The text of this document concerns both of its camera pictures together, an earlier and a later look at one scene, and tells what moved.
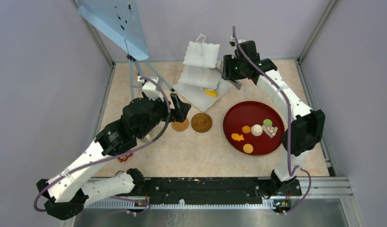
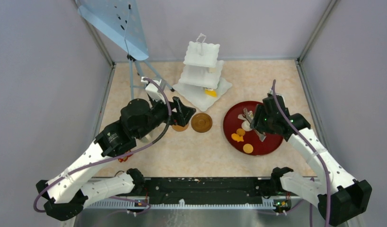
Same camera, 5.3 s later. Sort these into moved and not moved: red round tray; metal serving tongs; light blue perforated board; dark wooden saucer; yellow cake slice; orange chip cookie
Moved: orange chip cookie; metal serving tongs
Not moved: yellow cake slice; light blue perforated board; red round tray; dark wooden saucer
